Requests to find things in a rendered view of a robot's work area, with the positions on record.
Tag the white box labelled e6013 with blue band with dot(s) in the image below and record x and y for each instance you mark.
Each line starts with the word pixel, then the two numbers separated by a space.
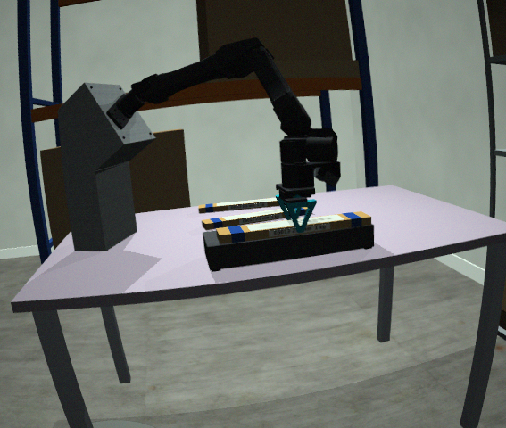
pixel 243 219

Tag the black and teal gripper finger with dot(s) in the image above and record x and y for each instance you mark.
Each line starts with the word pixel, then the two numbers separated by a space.
pixel 310 204
pixel 283 207

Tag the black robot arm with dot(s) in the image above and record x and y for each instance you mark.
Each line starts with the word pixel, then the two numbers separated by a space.
pixel 317 145

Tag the white electrode pack with blue band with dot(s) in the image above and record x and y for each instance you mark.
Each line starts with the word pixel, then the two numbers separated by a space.
pixel 236 234

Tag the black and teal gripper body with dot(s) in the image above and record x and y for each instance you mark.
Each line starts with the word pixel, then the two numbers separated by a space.
pixel 290 185

